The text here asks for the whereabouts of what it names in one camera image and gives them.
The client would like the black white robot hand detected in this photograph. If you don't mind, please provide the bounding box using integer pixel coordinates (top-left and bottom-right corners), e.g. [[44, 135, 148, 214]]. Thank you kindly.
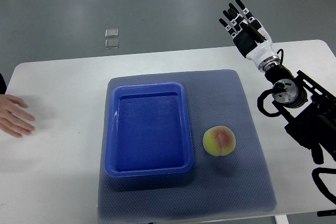
[[219, 0, 281, 72]]

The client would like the person's bare hand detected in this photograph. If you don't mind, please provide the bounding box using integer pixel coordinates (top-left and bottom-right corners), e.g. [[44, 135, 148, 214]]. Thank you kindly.
[[1, 94, 35, 138]]

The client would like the yellow red peach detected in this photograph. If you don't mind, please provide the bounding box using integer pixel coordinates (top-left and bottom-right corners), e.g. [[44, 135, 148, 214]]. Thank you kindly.
[[203, 125, 236, 157]]

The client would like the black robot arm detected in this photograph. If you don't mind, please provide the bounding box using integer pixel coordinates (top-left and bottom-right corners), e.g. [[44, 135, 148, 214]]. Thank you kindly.
[[257, 49, 335, 203]]

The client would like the upper metal floor plate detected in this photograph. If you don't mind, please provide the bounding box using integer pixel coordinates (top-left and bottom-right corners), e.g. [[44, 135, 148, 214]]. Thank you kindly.
[[105, 28, 119, 38]]

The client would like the dark sleeve edge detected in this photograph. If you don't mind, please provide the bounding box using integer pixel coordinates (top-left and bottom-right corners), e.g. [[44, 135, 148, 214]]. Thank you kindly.
[[0, 73, 7, 94]]

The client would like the blue plastic tray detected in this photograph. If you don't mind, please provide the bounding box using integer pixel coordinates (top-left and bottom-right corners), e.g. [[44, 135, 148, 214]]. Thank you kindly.
[[104, 82, 194, 178]]

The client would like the grey blue mesh mat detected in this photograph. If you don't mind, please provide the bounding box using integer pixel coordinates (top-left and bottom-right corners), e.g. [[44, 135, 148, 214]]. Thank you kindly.
[[98, 70, 276, 223]]

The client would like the white table leg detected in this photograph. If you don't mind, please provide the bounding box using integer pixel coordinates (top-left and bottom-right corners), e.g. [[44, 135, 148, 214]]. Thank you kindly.
[[274, 215, 289, 224]]

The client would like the black cable loop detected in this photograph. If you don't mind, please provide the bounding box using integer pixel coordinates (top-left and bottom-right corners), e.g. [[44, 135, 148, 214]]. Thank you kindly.
[[257, 89, 282, 117]]

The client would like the black bracket at table edge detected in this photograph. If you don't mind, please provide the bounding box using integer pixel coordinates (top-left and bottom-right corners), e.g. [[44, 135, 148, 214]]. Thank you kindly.
[[317, 209, 336, 217]]

